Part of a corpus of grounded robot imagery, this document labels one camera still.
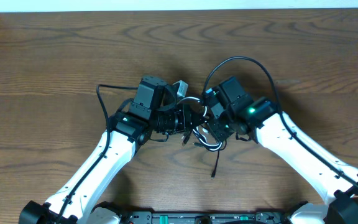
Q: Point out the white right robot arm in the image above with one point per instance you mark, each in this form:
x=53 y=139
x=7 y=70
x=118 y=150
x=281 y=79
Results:
x=265 y=123

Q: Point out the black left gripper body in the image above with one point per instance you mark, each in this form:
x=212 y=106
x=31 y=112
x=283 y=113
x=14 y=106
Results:
x=184 y=110

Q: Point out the black mounting rail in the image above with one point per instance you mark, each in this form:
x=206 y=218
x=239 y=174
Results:
x=106 y=212

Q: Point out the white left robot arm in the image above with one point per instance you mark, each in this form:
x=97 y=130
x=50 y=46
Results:
x=157 y=107

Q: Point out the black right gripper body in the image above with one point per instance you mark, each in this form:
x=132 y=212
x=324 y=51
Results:
x=221 y=127

